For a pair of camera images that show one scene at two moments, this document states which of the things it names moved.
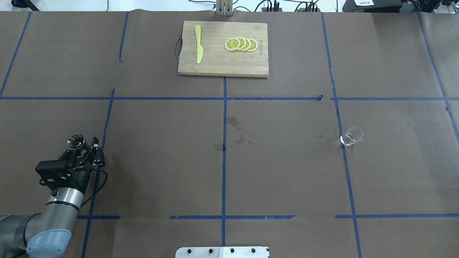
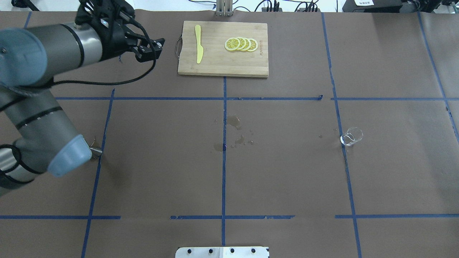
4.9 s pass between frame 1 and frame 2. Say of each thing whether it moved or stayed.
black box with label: stayed
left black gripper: moved
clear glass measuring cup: stayed
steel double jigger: moved
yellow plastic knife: stayed
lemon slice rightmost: stayed
